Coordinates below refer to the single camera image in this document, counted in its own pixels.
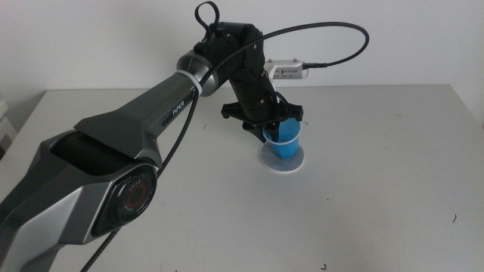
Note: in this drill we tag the round grey cup mat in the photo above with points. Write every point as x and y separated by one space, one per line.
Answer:
269 162

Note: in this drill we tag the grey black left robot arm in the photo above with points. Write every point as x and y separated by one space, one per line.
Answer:
113 124

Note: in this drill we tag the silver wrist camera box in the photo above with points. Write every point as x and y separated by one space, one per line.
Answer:
291 71

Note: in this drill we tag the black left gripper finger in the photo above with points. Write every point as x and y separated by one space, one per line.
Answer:
277 132
254 133

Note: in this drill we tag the white zip tie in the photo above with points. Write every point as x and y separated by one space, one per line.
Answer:
191 79

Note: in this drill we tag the blue plastic cup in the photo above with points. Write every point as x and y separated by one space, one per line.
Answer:
287 145

